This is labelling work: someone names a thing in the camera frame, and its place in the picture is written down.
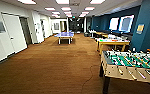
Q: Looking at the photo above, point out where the dark grey door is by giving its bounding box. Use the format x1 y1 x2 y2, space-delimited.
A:
19 16 34 46

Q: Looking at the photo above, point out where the yellow wall poster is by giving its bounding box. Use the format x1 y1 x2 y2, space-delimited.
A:
135 23 146 35

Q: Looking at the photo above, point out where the white double door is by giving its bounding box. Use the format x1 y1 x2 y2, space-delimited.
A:
0 12 29 55

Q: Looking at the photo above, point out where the grey wall sign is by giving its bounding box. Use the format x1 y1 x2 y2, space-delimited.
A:
0 21 7 34

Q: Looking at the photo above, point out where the black floor cable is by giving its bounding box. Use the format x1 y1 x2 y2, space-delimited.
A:
79 64 96 94

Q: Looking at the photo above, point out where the yellow game table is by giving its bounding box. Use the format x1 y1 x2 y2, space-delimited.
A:
95 36 132 56

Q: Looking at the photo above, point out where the white table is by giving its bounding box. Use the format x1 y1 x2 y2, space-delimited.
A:
88 29 107 40

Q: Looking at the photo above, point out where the blue ping-pong table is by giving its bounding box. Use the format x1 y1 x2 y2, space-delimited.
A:
53 31 76 45

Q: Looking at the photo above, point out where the green foosball table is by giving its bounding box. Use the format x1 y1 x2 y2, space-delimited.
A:
98 49 150 94

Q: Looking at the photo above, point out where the rectangular ceiling light panel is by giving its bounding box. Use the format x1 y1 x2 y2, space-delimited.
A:
84 6 96 12
54 0 71 5
17 0 37 5
89 0 106 5
60 7 72 12
51 11 60 16
44 7 57 12
63 11 73 16
79 12 89 17

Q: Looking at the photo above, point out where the bright window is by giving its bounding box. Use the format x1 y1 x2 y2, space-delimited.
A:
119 14 136 34
107 16 121 32

